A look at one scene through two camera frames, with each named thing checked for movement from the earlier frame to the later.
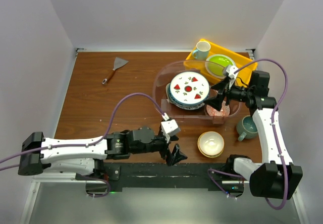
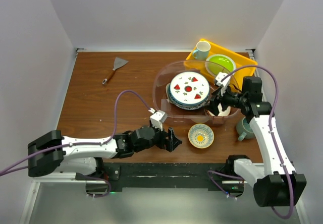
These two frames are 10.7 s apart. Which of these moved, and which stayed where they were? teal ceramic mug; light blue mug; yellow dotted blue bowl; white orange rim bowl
Moved: yellow dotted blue bowl; white orange rim bowl
Stayed: light blue mug; teal ceramic mug
